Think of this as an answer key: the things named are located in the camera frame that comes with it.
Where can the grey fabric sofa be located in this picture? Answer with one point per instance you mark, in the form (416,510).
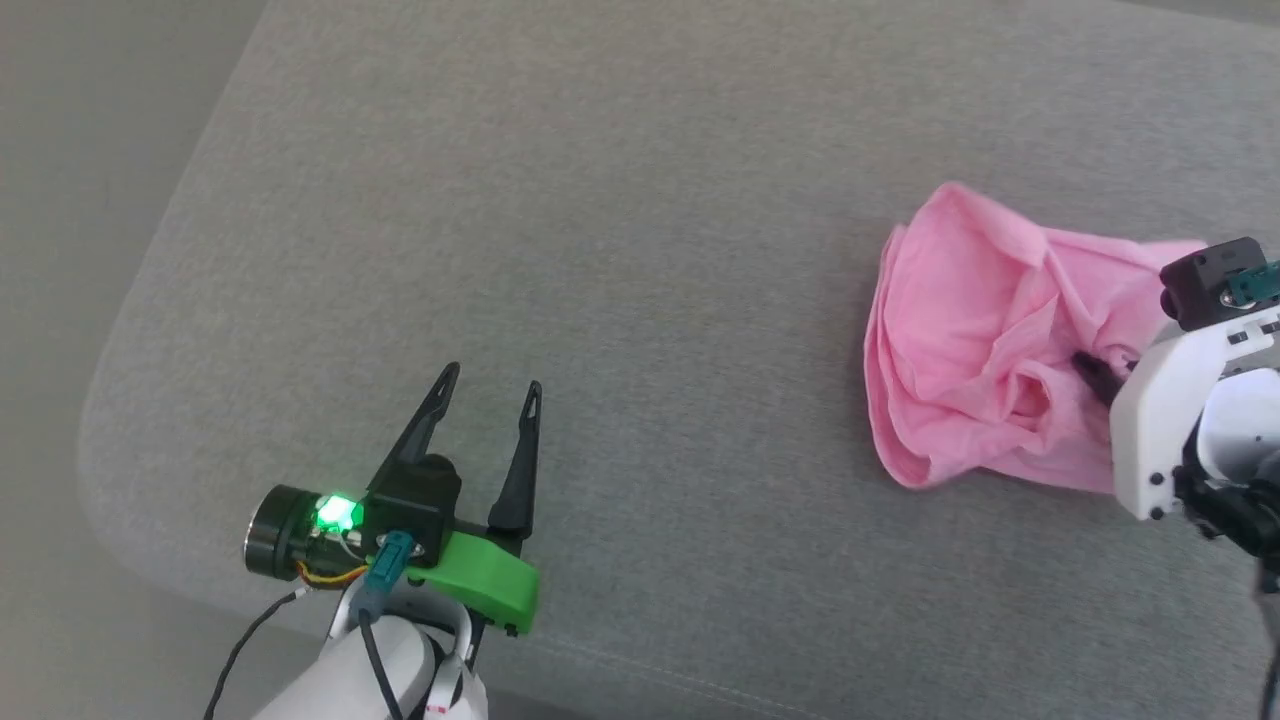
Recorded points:
(650,250)

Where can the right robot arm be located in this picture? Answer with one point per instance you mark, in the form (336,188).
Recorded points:
(1240,440)

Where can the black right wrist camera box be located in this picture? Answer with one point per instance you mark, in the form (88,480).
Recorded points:
(1200,280)

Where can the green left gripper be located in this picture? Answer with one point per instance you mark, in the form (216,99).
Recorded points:
(490,585)

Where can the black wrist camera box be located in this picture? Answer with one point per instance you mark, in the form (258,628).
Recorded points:
(420,505)
(1200,280)

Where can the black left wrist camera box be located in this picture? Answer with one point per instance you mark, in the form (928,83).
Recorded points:
(420,505)

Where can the teal right camera plug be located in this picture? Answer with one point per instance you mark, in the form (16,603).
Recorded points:
(1258,285)

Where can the pink garment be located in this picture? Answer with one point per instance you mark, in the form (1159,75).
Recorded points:
(960,330)

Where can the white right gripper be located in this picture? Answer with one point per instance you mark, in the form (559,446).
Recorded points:
(1155,420)

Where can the black cylindrical motor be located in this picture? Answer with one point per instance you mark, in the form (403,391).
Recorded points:
(285,530)

